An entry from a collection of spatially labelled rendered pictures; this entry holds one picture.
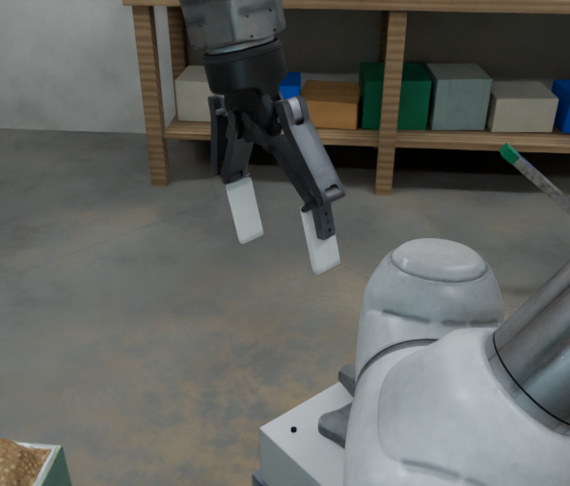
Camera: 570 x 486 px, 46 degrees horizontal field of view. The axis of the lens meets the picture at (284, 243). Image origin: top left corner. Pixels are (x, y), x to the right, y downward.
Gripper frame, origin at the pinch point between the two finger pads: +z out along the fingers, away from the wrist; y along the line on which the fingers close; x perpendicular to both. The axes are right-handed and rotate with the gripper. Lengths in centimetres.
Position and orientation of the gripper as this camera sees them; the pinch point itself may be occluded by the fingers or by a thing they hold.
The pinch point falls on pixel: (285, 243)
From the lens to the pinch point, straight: 68.9
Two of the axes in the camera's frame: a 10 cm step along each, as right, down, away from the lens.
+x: 8.0, -3.8, 4.7
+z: 2.0, 9.0, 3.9
